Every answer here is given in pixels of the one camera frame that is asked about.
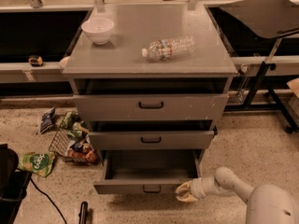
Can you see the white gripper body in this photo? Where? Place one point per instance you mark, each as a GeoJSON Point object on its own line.
{"type": "Point", "coordinates": [196, 188]}

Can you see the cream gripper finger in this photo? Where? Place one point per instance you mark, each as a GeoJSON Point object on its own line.
{"type": "Point", "coordinates": [183, 187]}
{"type": "Point", "coordinates": [187, 198]}

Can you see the grey bottom drawer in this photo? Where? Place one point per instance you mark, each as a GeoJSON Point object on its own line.
{"type": "Point", "coordinates": [148, 171]}

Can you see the grey drawer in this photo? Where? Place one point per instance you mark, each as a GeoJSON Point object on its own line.
{"type": "Point", "coordinates": [159, 134]}
{"type": "Point", "coordinates": [133, 99]}
{"type": "Point", "coordinates": [148, 171]}

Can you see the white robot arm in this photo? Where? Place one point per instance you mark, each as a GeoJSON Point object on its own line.
{"type": "Point", "coordinates": [266, 204]}

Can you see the grey middle drawer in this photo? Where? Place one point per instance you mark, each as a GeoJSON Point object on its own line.
{"type": "Point", "coordinates": [159, 134]}

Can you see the grey top drawer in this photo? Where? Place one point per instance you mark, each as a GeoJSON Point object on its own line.
{"type": "Point", "coordinates": [133, 99]}

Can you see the grey drawer cabinet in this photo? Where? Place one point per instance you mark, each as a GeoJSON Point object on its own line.
{"type": "Point", "coordinates": [135, 27]}

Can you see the red snack packet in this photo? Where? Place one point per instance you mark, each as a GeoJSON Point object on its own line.
{"type": "Point", "coordinates": [90, 156]}

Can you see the green chip bag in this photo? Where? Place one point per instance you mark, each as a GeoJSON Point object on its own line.
{"type": "Point", "coordinates": [69, 119]}

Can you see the clear plastic water bottle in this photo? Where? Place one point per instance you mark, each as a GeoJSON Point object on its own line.
{"type": "Point", "coordinates": [164, 49]}

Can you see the green snack bag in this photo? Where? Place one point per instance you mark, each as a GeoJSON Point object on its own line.
{"type": "Point", "coordinates": [37, 163]}

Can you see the blue snack bag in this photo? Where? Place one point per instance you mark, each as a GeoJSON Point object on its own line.
{"type": "Point", "coordinates": [47, 120]}

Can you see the black equipment at left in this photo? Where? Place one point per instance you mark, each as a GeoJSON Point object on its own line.
{"type": "Point", "coordinates": [13, 185]}

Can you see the white ceramic bowl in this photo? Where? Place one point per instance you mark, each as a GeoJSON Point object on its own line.
{"type": "Point", "coordinates": [98, 30]}

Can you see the black stand with tray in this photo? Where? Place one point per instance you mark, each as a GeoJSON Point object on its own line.
{"type": "Point", "coordinates": [262, 39]}

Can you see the black tape measure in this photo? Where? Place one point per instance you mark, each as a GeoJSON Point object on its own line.
{"type": "Point", "coordinates": [35, 60]}

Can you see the black handle at bottom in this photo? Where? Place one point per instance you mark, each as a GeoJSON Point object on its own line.
{"type": "Point", "coordinates": [83, 213]}

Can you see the black wire basket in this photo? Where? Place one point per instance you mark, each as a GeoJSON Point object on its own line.
{"type": "Point", "coordinates": [76, 138]}

